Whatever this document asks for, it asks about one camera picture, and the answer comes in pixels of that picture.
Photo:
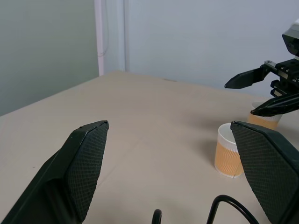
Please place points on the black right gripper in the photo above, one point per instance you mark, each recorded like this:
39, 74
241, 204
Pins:
286, 72

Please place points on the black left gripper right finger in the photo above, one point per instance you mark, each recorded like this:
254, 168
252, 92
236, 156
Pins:
268, 168

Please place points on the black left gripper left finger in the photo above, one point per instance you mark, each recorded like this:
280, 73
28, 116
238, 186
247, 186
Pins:
70, 168

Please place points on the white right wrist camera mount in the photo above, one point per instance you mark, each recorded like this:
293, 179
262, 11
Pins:
292, 37

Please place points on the orange white ribbed paper cup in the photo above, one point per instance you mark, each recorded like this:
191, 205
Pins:
259, 121
225, 156

